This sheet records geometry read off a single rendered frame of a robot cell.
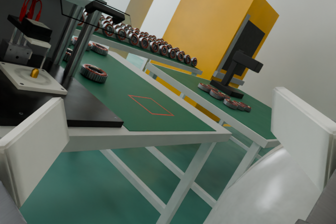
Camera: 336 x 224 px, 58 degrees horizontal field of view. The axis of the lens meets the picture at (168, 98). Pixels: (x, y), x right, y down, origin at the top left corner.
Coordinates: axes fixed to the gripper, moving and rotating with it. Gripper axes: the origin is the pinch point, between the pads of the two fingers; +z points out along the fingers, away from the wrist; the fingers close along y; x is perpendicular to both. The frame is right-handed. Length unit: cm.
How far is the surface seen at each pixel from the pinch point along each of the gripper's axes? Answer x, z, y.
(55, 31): -1, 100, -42
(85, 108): -21, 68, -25
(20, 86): -12, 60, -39
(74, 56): -9, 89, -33
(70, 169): -90, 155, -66
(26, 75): -11, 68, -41
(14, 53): -5, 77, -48
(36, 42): -2, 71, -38
